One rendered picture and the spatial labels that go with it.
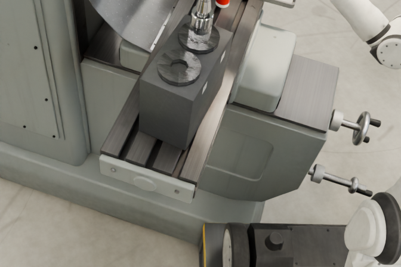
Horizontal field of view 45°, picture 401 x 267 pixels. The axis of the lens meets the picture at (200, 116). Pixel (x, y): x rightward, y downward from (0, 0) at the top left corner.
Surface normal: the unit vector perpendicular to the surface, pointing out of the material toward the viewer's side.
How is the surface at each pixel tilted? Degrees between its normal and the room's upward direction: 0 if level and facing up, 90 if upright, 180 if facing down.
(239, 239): 6
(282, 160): 90
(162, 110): 90
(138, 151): 0
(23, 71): 88
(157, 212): 68
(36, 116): 88
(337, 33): 0
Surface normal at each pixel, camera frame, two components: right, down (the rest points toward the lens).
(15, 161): -0.23, 0.48
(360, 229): -0.99, -0.04
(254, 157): -0.29, 0.76
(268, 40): 0.11, -0.58
